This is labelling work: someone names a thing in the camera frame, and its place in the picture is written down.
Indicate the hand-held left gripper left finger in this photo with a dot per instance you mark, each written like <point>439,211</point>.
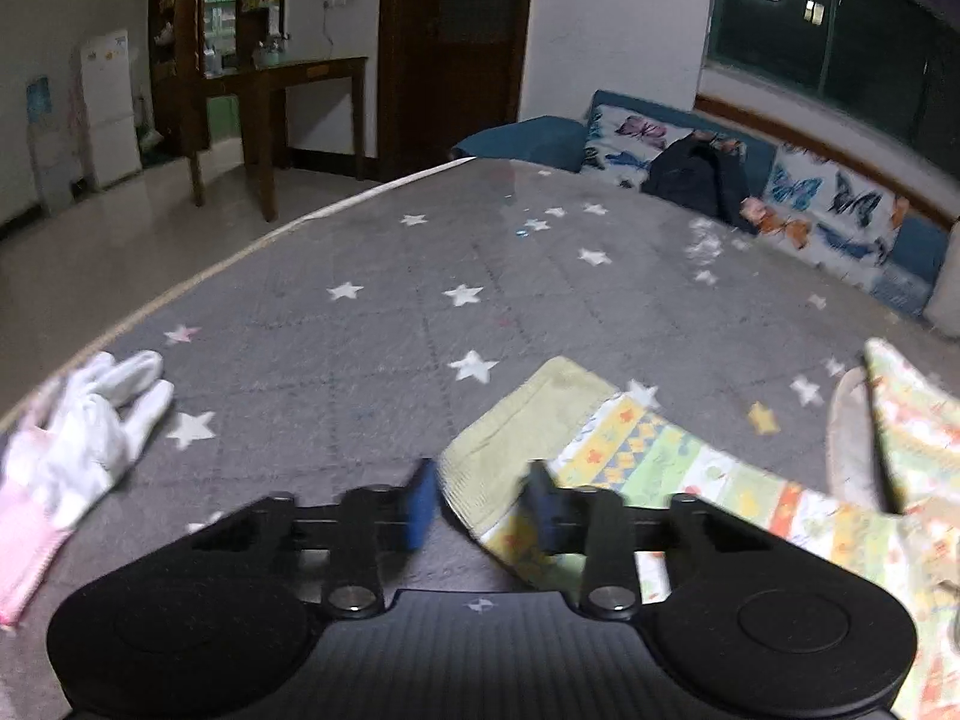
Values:
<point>421,502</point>

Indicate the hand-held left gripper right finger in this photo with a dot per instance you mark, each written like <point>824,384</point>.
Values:
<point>541,510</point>

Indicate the colourful patterned towel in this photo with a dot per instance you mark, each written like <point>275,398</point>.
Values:
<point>675,465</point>

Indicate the white glove with pink cuff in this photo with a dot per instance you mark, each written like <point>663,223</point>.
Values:
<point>82,435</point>

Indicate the pink backpack charm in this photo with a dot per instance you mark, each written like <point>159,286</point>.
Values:
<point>751,214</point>

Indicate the black backpack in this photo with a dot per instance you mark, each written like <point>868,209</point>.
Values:
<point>694,176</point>

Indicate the blue sofa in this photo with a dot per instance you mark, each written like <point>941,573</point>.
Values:
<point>525,139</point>

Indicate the narrow butterfly print cushion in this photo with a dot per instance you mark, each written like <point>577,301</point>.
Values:
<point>622,142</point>

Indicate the dark wooden side table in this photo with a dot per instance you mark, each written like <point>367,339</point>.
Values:
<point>300,75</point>

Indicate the dark wooden door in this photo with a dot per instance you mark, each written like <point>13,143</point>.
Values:
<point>450,52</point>

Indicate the pale kettle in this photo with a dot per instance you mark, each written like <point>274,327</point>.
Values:
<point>268,54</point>

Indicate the white fridge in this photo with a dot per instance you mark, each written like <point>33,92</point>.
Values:
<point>109,112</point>

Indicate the water dispenser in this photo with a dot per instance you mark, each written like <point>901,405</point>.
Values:
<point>45,135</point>

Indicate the wooden shelf cabinet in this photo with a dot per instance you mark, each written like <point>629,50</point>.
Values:
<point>187,30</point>

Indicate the dark glass window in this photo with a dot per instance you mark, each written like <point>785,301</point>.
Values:
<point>862,37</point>

